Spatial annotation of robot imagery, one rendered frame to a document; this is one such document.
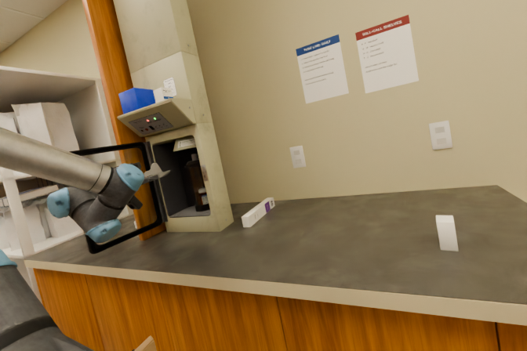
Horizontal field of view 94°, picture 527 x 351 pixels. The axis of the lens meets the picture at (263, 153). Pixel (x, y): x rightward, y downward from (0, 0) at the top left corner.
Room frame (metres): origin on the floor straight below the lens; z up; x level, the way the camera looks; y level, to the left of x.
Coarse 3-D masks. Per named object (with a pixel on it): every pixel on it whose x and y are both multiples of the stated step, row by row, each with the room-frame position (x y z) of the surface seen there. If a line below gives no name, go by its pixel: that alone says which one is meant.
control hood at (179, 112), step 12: (144, 108) 0.99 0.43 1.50; (156, 108) 0.97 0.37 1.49; (168, 108) 0.96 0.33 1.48; (180, 108) 0.96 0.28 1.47; (192, 108) 1.02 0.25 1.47; (120, 120) 1.07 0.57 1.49; (132, 120) 1.06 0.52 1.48; (168, 120) 1.02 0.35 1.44; (180, 120) 1.00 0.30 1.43; (192, 120) 1.01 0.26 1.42; (156, 132) 1.10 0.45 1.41
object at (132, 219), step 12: (120, 144) 1.06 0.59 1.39; (84, 156) 0.95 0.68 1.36; (96, 156) 0.98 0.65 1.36; (108, 156) 1.02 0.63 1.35; (120, 156) 1.05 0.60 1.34; (132, 156) 1.09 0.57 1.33; (144, 168) 1.13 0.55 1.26; (144, 192) 1.10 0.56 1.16; (144, 204) 1.09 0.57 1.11; (120, 216) 1.01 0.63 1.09; (132, 216) 1.04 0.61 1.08; (144, 216) 1.08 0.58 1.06; (156, 216) 1.13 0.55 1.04; (132, 228) 1.03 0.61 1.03; (108, 240) 0.96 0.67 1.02
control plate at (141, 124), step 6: (156, 114) 1.00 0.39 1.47; (138, 120) 1.05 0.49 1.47; (144, 120) 1.04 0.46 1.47; (150, 120) 1.03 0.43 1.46; (156, 120) 1.03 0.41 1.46; (162, 120) 1.02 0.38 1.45; (138, 126) 1.08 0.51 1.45; (144, 126) 1.07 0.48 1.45; (162, 126) 1.05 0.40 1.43; (168, 126) 1.05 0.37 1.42; (144, 132) 1.11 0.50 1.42; (150, 132) 1.10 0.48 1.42
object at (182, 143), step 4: (188, 136) 1.11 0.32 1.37; (192, 136) 1.12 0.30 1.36; (176, 140) 1.13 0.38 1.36; (180, 140) 1.11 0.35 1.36; (184, 140) 1.11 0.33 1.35; (188, 140) 1.11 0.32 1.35; (192, 140) 1.11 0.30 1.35; (176, 144) 1.12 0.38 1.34; (180, 144) 1.10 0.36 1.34; (184, 144) 1.10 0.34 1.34; (188, 144) 1.10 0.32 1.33; (192, 144) 1.10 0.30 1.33; (176, 148) 1.11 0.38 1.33; (180, 148) 1.10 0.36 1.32; (184, 148) 1.09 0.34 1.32; (188, 148) 1.25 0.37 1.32
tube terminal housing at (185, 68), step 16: (160, 64) 1.08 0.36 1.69; (176, 64) 1.04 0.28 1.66; (192, 64) 1.08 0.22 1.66; (144, 80) 1.13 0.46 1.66; (160, 80) 1.09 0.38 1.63; (176, 80) 1.05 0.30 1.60; (192, 80) 1.06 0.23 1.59; (176, 96) 1.06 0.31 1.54; (192, 96) 1.04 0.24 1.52; (208, 112) 1.11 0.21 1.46; (176, 128) 1.08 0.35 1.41; (192, 128) 1.04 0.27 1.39; (208, 128) 1.09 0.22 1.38; (208, 144) 1.07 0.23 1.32; (208, 160) 1.05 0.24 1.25; (208, 176) 1.03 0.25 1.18; (208, 192) 1.04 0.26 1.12; (224, 192) 1.11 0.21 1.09; (224, 208) 1.08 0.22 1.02; (176, 224) 1.13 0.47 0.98; (192, 224) 1.09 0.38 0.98; (208, 224) 1.05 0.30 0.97; (224, 224) 1.06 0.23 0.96
